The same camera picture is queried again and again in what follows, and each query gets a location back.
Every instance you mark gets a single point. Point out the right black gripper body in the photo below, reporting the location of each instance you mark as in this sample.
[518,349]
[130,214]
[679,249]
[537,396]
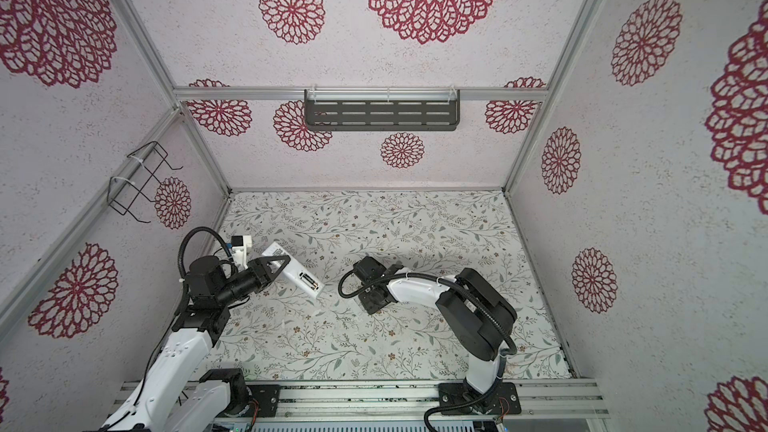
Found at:
[368,301]

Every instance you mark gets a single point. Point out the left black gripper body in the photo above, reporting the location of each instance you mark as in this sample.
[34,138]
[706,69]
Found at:
[249,281]

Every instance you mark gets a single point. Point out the white remote control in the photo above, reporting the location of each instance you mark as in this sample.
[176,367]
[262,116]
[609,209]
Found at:
[293,270]

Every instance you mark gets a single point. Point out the black AAA battery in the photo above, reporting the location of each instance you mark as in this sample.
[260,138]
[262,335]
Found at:
[309,281]

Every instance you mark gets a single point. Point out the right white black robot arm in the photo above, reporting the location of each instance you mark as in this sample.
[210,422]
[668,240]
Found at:
[477,314]

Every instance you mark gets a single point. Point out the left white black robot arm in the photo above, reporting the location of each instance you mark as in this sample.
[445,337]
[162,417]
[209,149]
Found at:
[212,295]

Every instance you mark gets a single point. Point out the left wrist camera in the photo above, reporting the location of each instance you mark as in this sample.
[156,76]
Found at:
[240,247]

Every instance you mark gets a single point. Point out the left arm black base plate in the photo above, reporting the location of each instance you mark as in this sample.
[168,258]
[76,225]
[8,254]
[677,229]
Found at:
[261,401]

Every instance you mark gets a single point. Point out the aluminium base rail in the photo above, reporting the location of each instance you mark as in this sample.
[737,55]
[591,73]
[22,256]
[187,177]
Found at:
[302,401]

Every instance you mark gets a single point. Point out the black wire wall basket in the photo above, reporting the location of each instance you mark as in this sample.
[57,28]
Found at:
[125,189]

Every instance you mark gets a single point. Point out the grey slotted wall shelf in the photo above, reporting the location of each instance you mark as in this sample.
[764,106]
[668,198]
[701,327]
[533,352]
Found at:
[387,111]

